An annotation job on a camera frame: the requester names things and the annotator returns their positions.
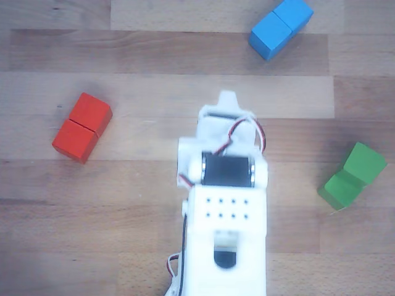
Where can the long green block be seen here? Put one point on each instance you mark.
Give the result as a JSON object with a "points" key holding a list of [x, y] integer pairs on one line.
{"points": [[339, 189]]}

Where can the long blue block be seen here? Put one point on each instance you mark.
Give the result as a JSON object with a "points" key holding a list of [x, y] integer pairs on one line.
{"points": [[277, 29]]}

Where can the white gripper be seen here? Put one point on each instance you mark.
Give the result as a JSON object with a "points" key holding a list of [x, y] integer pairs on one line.
{"points": [[227, 102]]}

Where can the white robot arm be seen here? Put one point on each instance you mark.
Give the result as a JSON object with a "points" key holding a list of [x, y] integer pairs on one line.
{"points": [[228, 216]]}

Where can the long red block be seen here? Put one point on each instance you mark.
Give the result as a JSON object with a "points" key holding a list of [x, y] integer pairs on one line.
{"points": [[81, 129]]}

